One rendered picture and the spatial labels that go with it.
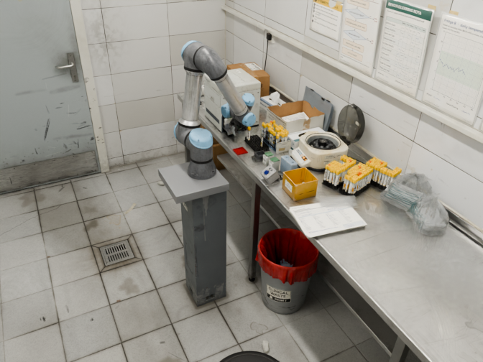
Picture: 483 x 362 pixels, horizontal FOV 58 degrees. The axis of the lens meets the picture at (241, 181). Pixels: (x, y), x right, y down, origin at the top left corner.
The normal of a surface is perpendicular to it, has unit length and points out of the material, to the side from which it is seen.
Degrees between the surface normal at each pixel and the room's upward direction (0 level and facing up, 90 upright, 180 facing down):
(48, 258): 0
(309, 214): 1
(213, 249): 90
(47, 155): 90
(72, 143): 90
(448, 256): 0
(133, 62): 90
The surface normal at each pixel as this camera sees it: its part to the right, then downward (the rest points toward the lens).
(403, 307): 0.02, -0.83
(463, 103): -0.88, 0.29
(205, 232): 0.45, 0.51
